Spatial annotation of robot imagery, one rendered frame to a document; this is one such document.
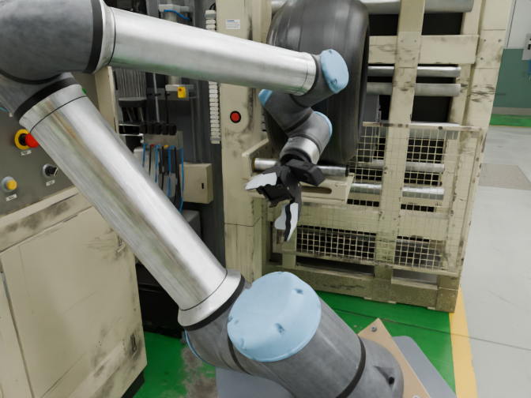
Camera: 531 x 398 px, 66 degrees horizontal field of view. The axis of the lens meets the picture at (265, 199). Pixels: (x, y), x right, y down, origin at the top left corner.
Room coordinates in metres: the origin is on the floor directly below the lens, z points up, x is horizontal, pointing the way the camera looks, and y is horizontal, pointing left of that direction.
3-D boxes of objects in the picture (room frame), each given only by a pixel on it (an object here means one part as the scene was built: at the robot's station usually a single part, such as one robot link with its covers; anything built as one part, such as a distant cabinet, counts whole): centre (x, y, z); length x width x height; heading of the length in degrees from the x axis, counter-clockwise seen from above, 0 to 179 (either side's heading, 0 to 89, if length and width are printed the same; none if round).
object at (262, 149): (1.59, 0.01, 0.90); 0.40 x 0.03 x 0.10; 164
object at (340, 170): (1.41, -0.12, 0.90); 0.35 x 0.05 x 0.05; 74
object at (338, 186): (1.41, -0.12, 0.84); 0.36 x 0.09 x 0.06; 74
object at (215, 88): (1.59, 0.18, 1.19); 0.05 x 0.04 x 0.48; 164
